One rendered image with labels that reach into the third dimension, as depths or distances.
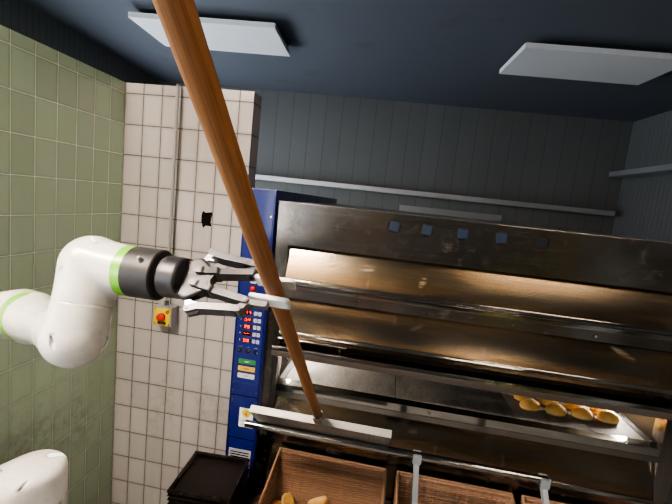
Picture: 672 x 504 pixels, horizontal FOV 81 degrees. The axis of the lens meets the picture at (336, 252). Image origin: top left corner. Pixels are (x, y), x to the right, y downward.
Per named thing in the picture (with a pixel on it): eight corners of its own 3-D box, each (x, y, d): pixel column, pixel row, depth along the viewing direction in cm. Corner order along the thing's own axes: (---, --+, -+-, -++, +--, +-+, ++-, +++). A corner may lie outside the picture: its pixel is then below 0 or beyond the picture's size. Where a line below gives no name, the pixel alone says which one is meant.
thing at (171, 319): (160, 320, 209) (161, 302, 207) (178, 323, 207) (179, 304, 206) (152, 324, 201) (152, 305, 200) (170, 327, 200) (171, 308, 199)
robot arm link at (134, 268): (107, 277, 65) (133, 233, 70) (139, 309, 75) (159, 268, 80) (140, 282, 64) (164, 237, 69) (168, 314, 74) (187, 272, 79)
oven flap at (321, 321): (280, 334, 199) (287, 294, 203) (673, 395, 174) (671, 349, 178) (278, 333, 194) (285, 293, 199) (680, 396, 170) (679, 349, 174)
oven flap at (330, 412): (271, 430, 205) (279, 390, 209) (648, 501, 181) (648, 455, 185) (269, 432, 201) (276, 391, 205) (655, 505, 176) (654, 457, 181)
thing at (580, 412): (492, 364, 260) (493, 356, 259) (570, 376, 253) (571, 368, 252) (521, 411, 200) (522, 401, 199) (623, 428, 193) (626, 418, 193)
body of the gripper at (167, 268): (181, 267, 77) (226, 273, 75) (162, 306, 72) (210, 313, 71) (166, 244, 71) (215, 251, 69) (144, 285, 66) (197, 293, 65)
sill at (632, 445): (278, 384, 209) (279, 377, 209) (650, 449, 185) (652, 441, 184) (275, 389, 203) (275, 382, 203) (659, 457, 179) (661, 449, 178)
